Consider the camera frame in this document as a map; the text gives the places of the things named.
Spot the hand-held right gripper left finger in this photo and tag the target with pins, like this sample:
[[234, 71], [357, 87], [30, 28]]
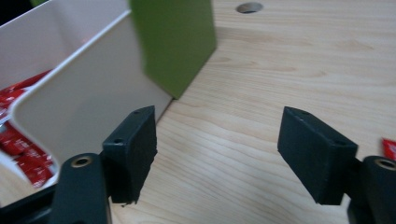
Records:
[[130, 155]]

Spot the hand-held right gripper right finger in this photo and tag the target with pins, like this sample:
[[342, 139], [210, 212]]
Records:
[[314, 155]]

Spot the single red snack packet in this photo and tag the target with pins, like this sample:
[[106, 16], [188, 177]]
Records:
[[389, 149]]

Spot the white plastic drawer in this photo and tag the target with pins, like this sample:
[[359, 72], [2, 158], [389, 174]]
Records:
[[87, 93]]

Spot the pile of red packets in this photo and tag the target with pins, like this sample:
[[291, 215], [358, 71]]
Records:
[[21, 146]]

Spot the green drawer case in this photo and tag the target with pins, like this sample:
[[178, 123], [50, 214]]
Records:
[[174, 43]]

